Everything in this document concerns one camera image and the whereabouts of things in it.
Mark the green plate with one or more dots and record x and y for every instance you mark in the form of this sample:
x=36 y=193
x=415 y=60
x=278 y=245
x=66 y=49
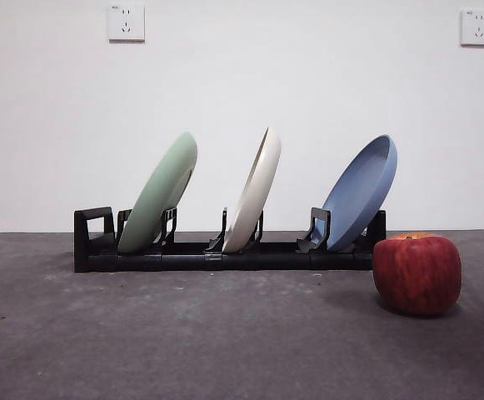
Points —
x=158 y=191

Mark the red apple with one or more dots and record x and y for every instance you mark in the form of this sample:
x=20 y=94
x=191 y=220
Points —
x=416 y=275

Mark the cream plate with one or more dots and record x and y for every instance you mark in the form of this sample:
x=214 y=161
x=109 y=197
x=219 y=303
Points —
x=254 y=200

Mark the black plate rack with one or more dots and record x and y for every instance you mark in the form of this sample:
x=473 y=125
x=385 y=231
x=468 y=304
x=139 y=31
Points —
x=225 y=262

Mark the blue plate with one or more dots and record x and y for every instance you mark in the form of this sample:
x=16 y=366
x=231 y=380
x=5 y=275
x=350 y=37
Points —
x=358 y=196

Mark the white wall socket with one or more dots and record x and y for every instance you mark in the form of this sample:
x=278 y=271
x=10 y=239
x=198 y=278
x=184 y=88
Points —
x=126 y=23
x=477 y=28

